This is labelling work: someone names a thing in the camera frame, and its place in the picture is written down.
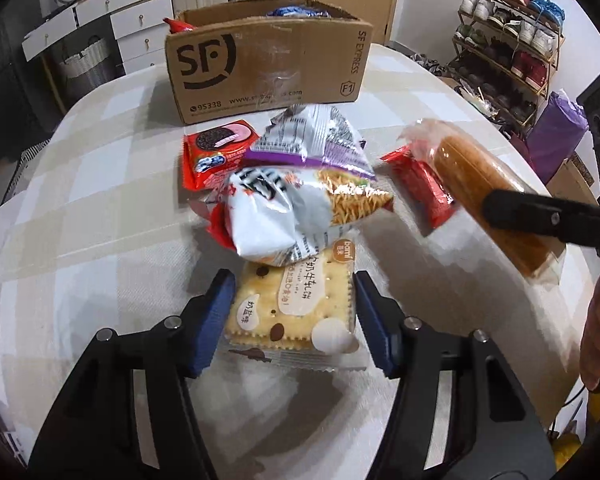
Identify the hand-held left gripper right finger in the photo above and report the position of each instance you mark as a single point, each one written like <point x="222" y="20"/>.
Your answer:
<point x="375" y="325"/>

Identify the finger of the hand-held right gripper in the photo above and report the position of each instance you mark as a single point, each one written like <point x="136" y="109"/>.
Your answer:
<point x="530" y="215"/>

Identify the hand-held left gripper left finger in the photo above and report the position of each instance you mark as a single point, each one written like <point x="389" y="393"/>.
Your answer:
<point x="212" y="325"/>

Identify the beige cracker packet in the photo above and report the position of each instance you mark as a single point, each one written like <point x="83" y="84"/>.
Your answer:
<point x="290" y="305"/>

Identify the bread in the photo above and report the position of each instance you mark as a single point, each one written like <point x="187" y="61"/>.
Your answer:
<point x="460" y="165"/>

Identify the small plain red packet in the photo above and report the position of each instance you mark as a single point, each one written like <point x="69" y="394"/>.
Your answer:
<point x="420" y="185"/>

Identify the white red noodle snack bag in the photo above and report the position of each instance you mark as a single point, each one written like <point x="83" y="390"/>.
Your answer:
<point x="280" y="210"/>

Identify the pink red cookie packet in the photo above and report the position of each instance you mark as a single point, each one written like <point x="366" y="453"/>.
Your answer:
<point x="220" y="152"/>

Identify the white purple noodle snack bag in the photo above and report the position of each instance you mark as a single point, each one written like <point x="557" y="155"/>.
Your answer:
<point x="305" y="140"/>

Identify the brown cardboard box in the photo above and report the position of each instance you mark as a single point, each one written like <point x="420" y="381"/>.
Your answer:
<point x="280" y="60"/>

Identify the blue cookie packet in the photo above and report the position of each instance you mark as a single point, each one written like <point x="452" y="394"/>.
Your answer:
<point x="295" y="11"/>

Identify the small cardboard carton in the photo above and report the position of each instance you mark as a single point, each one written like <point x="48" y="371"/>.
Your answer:
<point x="575" y="175"/>

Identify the wooden shoe rack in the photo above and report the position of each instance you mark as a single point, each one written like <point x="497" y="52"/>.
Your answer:
<point x="552" y="67"/>

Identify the rows of assorted sneakers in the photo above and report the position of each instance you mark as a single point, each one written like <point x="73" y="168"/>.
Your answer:
<point x="505" y="25"/>

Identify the scattered pile of shoes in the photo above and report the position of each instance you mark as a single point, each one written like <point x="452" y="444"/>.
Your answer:
<point x="430" y="65"/>

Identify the black white patterned rug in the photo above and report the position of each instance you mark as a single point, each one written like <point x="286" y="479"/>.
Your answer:
<point x="22" y="170"/>

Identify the woven laundry basket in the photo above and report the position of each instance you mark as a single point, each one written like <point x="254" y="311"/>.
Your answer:
<point x="85" y="62"/>

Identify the white drawer cabinet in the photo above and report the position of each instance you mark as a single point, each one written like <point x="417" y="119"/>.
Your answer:
<point x="100" y="15"/>

